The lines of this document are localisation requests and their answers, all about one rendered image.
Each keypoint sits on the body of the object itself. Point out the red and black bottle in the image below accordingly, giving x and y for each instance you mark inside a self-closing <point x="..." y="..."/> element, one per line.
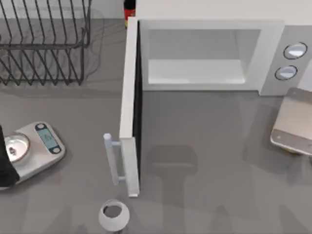
<point x="129" y="11"/>

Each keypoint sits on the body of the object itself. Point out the white microwave door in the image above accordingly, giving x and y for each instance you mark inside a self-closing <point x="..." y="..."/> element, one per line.
<point x="129" y="102"/>

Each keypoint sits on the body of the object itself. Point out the pale microwave oven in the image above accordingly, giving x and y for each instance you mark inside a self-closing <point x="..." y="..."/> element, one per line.
<point x="209" y="48"/>

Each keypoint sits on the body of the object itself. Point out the grey round cup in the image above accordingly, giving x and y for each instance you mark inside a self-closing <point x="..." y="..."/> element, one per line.
<point x="113" y="215"/>

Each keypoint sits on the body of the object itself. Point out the round microwave knob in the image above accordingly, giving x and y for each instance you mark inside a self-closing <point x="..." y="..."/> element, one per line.
<point x="286" y="72"/>
<point x="295" y="50"/>

